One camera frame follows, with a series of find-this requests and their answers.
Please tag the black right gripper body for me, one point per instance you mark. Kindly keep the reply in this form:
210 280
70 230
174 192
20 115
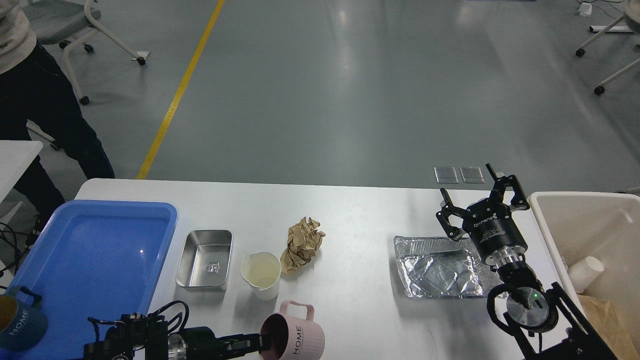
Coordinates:
493 231

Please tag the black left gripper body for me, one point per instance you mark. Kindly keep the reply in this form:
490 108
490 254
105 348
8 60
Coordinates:
197 343

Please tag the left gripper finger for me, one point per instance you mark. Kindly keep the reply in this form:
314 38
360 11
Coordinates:
247 342
229 354

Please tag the pink HOME mug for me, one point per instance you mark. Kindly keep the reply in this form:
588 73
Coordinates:
292 337

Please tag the aluminium foil tray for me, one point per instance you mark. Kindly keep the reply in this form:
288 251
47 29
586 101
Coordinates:
440 268

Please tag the stainless steel rectangular tin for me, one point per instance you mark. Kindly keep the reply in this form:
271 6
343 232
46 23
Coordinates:
205 260

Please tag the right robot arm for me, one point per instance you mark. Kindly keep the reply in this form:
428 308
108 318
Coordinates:
519 305

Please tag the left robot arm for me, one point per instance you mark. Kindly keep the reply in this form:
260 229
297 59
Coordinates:
162 335

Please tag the left floor socket plate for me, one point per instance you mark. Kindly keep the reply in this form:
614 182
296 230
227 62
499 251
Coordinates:
446 174

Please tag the floor socket plate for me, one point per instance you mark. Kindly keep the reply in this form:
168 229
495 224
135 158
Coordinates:
446 174
472 174

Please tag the right floor socket plate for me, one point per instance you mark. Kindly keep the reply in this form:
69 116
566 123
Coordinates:
472 174

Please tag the white plastic bin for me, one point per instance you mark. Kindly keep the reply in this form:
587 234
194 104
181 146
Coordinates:
606 226

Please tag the white paper cup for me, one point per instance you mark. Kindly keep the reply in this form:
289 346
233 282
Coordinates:
262 272

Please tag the paper cup in bin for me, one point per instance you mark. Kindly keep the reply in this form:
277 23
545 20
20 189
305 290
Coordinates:
584 272

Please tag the crumpled brown paper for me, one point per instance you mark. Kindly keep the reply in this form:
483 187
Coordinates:
302 245

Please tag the brown paper in bin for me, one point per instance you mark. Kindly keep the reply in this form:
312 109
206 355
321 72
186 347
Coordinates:
603 316

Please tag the blue plastic tray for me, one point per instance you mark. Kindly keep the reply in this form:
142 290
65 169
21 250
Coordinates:
95 258

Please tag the dark blue HOME mug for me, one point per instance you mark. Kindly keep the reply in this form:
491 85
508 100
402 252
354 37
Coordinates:
22 322

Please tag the white side table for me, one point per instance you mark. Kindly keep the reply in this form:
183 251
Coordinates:
15 157

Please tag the person in beige sweater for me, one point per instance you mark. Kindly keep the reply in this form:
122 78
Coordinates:
34 88

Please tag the grey office chair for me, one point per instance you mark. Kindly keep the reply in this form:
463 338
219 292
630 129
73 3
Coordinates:
69 25

